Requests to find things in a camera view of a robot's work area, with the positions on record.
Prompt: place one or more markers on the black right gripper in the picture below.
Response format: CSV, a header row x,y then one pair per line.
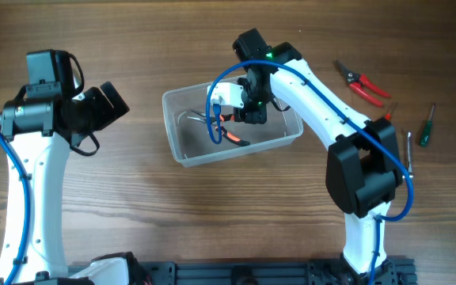
x,y
245,113

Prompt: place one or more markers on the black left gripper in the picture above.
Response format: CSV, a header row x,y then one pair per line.
x,y
105,109

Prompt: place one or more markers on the orange black needle-nose pliers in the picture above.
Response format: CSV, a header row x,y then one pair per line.
x,y
201,117

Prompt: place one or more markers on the clear plastic container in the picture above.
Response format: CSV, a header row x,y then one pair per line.
x,y
190,142

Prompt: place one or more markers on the red handled snips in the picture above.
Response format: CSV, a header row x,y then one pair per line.
x,y
359,83

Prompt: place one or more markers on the silver metal wrench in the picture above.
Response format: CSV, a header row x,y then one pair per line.
x,y
408,151

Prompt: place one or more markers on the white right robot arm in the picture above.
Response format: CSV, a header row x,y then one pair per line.
x,y
363,165

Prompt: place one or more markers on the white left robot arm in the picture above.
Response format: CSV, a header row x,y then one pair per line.
x,y
38,131

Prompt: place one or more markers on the red handled small screwdriver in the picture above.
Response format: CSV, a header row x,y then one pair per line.
x,y
390,110

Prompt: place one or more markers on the green handled screwdriver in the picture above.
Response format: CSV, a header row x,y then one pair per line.
x,y
426,131

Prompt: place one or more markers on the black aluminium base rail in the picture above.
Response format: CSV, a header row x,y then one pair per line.
x,y
313,272

